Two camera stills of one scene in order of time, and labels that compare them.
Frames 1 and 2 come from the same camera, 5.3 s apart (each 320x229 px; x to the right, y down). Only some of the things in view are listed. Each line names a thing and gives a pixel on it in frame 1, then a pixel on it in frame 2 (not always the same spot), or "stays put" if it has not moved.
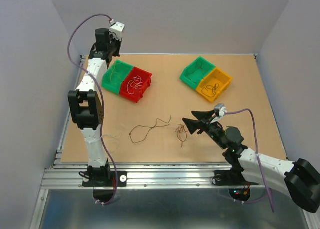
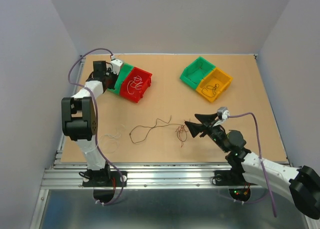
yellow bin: [214, 84] stays put
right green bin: [196, 72] stays put
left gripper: [118, 43] → [115, 76]
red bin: [135, 84] stays put
